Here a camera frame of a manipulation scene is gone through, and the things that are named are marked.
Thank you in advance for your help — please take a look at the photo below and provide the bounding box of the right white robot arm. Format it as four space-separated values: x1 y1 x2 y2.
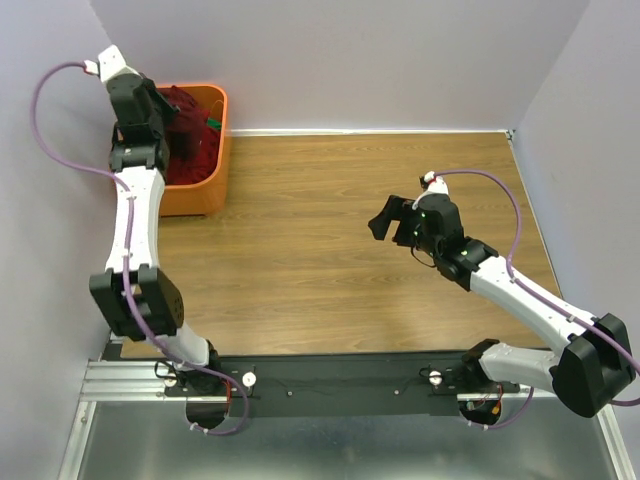
368 193 636 418

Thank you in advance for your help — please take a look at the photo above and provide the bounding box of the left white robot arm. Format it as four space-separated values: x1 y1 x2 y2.
89 45 227 396

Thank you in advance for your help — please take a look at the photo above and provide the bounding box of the dark red shirt in bin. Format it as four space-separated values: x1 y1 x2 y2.
159 85 221 186

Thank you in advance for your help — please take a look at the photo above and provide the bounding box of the green shirt in bin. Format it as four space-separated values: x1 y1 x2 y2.
207 118 222 131

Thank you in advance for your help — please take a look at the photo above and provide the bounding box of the orange plastic bin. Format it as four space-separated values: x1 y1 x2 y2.
110 80 230 217

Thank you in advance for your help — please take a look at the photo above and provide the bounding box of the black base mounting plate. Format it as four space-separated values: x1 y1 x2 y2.
164 350 521 420

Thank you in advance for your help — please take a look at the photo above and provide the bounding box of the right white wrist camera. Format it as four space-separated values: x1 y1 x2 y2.
420 171 449 196

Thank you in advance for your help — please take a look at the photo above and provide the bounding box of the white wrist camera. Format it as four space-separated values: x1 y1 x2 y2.
82 45 127 84
420 171 449 196

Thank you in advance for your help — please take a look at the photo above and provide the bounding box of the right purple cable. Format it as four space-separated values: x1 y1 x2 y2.
433 168 640 432

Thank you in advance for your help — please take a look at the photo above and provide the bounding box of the purple cable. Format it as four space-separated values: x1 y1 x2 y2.
32 60 250 437
433 168 640 432

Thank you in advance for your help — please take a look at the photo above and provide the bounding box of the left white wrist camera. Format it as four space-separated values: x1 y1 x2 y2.
82 45 127 84

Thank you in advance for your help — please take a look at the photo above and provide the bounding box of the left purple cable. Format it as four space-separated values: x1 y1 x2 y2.
32 60 250 437

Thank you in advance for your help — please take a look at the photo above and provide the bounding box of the aluminium extrusion rail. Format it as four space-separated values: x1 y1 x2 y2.
80 361 165 402

